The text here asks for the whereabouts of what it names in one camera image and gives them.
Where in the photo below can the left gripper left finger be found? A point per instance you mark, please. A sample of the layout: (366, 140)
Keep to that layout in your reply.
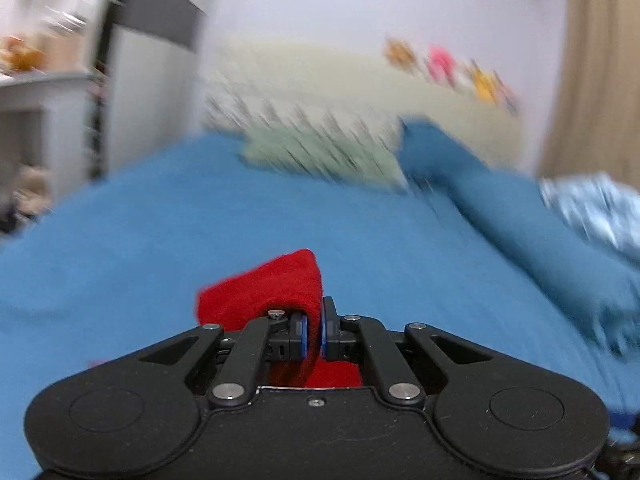
(226, 368)

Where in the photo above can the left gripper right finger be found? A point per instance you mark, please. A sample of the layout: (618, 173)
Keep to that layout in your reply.
(418, 365)

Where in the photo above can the red knit sweater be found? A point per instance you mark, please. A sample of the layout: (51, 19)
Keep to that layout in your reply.
(291, 283)

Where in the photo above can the blue bed sheet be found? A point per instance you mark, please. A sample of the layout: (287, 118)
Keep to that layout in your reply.
(119, 266)

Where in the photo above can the rolled blue blanket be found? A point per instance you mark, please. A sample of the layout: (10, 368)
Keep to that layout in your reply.
(596, 290)

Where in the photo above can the green pillow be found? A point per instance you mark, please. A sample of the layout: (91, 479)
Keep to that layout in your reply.
(333, 158)

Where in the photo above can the dark blue pillow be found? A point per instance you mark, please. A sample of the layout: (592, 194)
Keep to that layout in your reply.
(431, 158)

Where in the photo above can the light blue duvet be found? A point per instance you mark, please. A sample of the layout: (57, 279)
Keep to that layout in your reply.
(600, 209)

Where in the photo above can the cream quilted headboard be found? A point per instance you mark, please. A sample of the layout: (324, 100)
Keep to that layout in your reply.
(274, 83)

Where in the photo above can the yellow plush toy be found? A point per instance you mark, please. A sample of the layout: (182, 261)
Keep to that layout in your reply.
(483, 83)

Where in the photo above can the beige curtain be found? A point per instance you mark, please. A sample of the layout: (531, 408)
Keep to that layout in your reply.
(595, 125)

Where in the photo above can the pink plush toy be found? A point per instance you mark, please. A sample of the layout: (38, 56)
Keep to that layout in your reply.
(441, 65)

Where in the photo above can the white shelf desk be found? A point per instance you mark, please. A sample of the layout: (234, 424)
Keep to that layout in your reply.
(43, 117)

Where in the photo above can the brown plush toy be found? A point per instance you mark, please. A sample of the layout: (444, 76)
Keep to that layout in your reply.
(399, 54)

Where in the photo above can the white wardrobe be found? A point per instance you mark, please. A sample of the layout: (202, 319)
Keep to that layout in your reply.
(148, 48)

